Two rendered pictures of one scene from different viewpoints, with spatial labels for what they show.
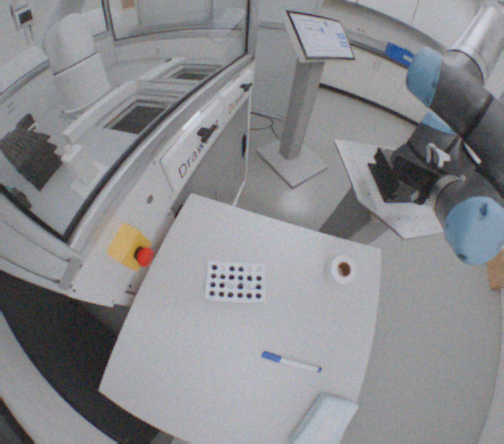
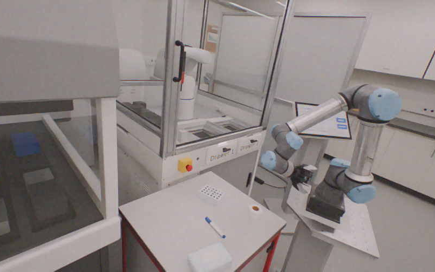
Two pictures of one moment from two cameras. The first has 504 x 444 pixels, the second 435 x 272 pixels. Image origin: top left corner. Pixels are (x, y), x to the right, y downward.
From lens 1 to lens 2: 1.01 m
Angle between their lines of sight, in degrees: 40
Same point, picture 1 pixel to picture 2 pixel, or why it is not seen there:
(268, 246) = (230, 194)
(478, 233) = (264, 156)
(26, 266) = (166, 141)
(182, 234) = (200, 179)
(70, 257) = (173, 150)
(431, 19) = not seen: outside the picture
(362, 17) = (434, 94)
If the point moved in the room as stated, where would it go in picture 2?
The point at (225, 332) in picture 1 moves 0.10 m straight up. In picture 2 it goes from (197, 207) to (199, 191)
